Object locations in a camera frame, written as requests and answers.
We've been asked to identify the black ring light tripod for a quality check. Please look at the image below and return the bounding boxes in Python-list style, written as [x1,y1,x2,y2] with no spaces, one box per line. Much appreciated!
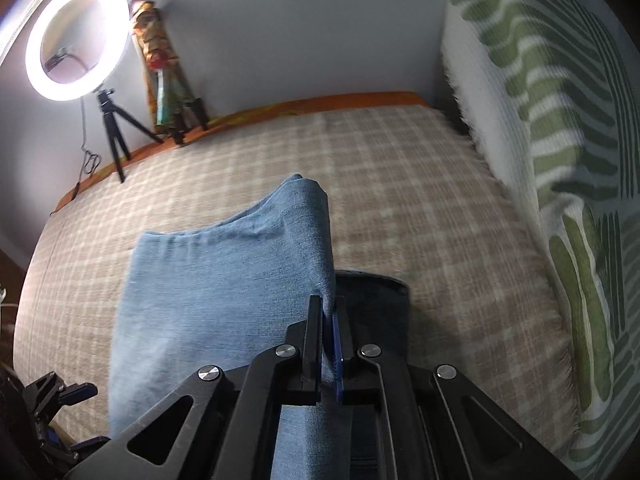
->
[94,87,163,183]

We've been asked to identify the black ring light cable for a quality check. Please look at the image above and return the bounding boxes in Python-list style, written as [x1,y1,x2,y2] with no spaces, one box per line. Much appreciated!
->
[48,96,104,217]

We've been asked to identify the green white leaf throw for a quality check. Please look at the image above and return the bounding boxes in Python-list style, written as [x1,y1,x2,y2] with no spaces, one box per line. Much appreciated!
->
[442,0,639,479]

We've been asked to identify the beige plaid bed blanket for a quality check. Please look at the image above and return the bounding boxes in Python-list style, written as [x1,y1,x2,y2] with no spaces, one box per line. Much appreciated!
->
[13,105,577,451]

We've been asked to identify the glowing ring light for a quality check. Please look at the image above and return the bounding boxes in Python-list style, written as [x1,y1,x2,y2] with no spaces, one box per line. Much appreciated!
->
[25,0,129,102]

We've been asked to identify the light blue denim pants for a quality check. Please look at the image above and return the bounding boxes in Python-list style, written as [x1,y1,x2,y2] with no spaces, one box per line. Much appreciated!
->
[108,176,352,479]

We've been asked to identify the black gooseneck phone holder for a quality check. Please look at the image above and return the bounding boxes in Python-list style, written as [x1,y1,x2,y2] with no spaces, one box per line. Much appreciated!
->
[43,48,90,73]

